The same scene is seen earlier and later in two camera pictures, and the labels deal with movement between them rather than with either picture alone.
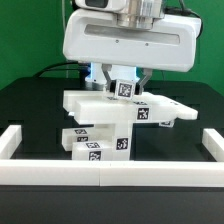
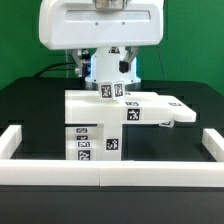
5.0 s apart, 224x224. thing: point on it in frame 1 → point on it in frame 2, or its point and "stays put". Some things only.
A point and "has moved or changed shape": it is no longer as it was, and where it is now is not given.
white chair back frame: [96, 107] stays put
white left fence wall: [9, 141] stays put
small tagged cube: [124, 89] → [111, 90]
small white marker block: [82, 134] has moved or changed shape
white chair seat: [114, 136] has moved or changed shape
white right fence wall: [213, 143] stays put
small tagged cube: [169, 124] stays put
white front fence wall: [112, 173] stays put
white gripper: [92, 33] → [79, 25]
